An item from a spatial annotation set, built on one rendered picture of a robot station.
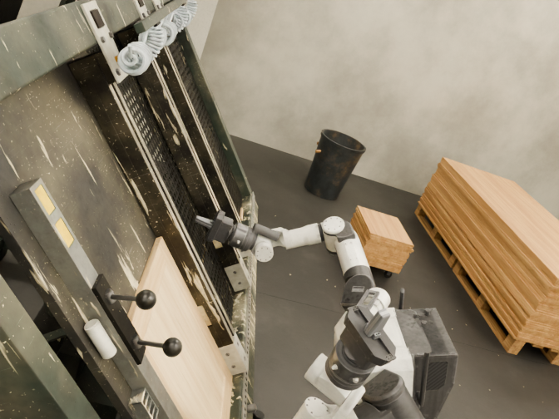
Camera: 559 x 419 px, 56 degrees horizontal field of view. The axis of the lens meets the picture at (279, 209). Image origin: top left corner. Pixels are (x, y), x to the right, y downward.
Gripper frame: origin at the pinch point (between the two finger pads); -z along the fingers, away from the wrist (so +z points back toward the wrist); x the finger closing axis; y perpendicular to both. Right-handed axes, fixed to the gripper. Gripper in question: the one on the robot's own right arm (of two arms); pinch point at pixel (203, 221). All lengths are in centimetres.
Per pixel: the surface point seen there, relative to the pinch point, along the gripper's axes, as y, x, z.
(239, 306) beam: -5.7, -32.1, 27.8
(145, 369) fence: 79, 4, -6
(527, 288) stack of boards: -187, -46, 282
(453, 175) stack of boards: -371, -28, 269
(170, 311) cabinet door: 49.1, -2.5, -2.9
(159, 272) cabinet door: 44.7, 4.8, -9.7
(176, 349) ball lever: 84, 17, -3
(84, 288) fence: 80, 21, -24
